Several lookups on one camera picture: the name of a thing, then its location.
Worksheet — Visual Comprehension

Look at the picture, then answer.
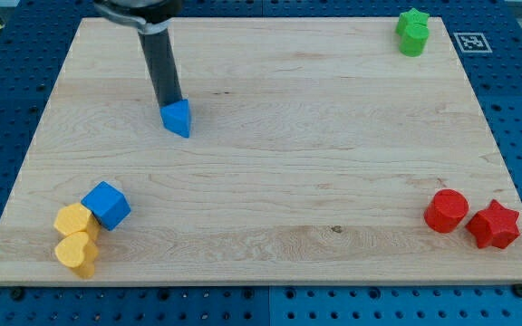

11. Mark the white fiducial marker tag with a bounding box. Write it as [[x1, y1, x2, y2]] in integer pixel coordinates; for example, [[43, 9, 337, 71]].
[[453, 32, 492, 53]]

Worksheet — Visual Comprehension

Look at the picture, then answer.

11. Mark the blue triangle block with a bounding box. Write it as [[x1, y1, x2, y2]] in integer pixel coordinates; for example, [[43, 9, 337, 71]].
[[159, 100, 191, 138]]

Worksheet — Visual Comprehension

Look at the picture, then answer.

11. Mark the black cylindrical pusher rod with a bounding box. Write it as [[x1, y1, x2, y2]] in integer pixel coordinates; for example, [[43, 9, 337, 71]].
[[139, 29, 182, 107]]

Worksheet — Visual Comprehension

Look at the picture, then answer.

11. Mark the red star block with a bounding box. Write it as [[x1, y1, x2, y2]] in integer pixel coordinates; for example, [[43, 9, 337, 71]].
[[465, 199, 520, 249]]

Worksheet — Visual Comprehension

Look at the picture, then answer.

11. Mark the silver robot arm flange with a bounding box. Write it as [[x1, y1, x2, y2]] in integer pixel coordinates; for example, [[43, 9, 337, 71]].
[[92, 0, 184, 34]]

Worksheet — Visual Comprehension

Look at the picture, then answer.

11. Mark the red cylinder block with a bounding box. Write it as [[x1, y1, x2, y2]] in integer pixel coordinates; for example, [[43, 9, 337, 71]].
[[423, 188, 469, 234]]

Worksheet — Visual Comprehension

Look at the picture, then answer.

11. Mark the yellow heart block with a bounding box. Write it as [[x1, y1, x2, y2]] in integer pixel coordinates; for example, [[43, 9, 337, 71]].
[[54, 231, 99, 279]]

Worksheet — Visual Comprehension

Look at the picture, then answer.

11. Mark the green cylinder block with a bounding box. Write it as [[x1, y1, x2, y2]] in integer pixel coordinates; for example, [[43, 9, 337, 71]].
[[399, 24, 430, 57]]

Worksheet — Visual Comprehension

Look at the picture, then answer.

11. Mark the blue cube block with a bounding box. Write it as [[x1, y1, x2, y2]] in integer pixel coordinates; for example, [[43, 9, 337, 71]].
[[81, 181, 131, 231]]

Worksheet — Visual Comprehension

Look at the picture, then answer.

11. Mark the yellow hexagon block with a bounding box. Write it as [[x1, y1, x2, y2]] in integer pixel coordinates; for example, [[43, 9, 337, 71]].
[[53, 203, 101, 241]]

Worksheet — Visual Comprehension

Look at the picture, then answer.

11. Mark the light wooden board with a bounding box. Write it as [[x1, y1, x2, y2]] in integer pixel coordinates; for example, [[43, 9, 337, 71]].
[[0, 17, 522, 287]]

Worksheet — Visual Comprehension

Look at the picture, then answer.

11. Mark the green star block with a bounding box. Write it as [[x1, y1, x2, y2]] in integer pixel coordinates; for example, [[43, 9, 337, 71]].
[[395, 7, 430, 35]]

